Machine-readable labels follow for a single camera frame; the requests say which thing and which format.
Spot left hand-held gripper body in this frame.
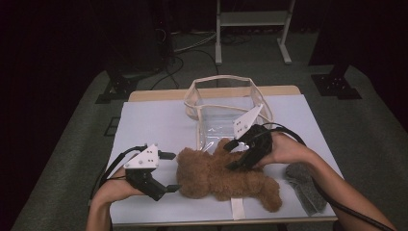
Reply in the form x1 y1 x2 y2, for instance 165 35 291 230
123 143 168 202

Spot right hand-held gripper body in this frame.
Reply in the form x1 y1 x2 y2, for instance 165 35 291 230
233 103 274 168

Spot clear plastic bag beige trim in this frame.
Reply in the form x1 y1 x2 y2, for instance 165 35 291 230
183 74 274 152

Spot brown teddy bear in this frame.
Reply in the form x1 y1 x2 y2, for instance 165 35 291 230
175 138 283 220

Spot person's right hand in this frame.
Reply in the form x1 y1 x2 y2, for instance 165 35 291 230
253 132 314 168

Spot person's left hand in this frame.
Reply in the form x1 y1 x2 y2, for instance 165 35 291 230
92 167 144 206

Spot white table sheet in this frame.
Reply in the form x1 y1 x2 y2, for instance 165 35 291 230
109 94 344 225

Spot wooden table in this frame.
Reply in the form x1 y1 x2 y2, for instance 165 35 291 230
109 85 344 228

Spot black stand base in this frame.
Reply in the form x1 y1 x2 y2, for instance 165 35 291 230
94 68 139 104
310 64 363 100

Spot white metal stand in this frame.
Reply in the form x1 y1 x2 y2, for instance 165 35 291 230
215 0 296 65

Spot left hand-held gripper black cable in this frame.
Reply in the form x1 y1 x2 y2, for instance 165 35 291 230
89 144 149 203

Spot hand-held gripper black cable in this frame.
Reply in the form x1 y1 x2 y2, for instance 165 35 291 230
89 144 149 203
261 122 397 231

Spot right hand-held gripper black cable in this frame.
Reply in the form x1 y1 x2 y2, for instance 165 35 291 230
261 122 397 231

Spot floor cables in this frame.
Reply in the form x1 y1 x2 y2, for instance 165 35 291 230
150 28 220 90

